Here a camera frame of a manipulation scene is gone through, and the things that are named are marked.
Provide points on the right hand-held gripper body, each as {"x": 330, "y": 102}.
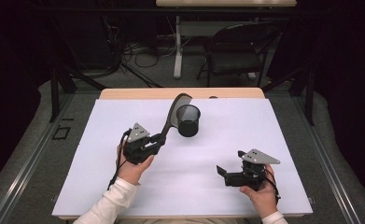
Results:
{"x": 259, "y": 158}

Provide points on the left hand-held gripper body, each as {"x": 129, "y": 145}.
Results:
{"x": 138, "y": 132}

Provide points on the black spatula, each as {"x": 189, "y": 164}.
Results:
{"x": 171, "y": 115}

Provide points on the black mesh pen cup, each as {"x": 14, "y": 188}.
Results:
{"x": 188, "y": 128}

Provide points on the person's left hand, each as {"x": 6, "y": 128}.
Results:
{"x": 132, "y": 172}

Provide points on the person's right hand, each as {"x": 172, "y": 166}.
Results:
{"x": 264, "y": 199}

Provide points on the white table mat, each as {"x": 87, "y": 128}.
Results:
{"x": 186, "y": 186}

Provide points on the wooden table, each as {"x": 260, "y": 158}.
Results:
{"x": 139, "y": 93}

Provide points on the white-legged desk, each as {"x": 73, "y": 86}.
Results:
{"x": 178, "y": 62}

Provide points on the black folding chair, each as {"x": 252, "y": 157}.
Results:
{"x": 236, "y": 62}

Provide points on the grey metal floor rail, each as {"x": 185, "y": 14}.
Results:
{"x": 30, "y": 161}
{"x": 326, "y": 174}

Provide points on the black metal frame post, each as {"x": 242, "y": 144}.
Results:
{"x": 54, "y": 93}
{"x": 309, "y": 99}

